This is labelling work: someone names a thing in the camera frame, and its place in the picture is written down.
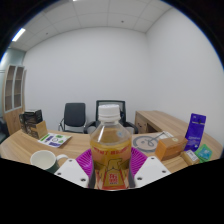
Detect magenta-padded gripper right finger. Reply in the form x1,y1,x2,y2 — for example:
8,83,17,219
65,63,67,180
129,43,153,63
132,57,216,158
128,146,173,188

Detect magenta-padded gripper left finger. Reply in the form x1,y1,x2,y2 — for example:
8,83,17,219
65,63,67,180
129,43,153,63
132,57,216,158
54,147,98,189

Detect yellow drink bottle white cap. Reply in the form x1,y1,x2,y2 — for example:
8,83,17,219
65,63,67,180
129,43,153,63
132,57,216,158
89,103,133,191

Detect orange brown box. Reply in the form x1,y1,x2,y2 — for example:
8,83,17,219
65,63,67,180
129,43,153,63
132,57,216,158
154,135,189,162

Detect round white grey mat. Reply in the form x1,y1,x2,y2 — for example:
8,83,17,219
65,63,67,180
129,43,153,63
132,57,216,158
131,130,175,154

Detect green mug with white print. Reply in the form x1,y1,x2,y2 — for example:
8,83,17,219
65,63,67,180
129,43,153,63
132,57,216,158
29,149,69,174

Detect small tan yellow box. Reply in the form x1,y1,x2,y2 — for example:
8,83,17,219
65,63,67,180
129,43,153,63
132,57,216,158
180,149,201,166

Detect green flat packet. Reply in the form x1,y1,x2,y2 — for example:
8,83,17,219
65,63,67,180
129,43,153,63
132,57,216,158
194,143,213,163

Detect dark grey padded office chair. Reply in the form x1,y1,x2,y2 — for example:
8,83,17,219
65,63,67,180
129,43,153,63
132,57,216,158
58,102,87,134

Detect purple standing package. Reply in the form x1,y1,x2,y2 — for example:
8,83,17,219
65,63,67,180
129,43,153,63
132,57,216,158
184,112,207,153

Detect black mesh office chair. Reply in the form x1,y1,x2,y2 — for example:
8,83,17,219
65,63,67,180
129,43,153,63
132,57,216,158
83,99,139,135

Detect large dark brown box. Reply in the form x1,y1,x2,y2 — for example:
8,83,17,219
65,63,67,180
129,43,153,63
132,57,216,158
23,109,44,129

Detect small dark brown box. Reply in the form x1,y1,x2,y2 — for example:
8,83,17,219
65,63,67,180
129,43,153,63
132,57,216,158
18,112,28,133

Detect wooden shelf cabinet glass doors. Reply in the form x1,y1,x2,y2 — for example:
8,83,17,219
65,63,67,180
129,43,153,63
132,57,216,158
1,64,28,136

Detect square ceiling light panel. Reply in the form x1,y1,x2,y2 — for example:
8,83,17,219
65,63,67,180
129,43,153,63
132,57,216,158
11,27,27,43

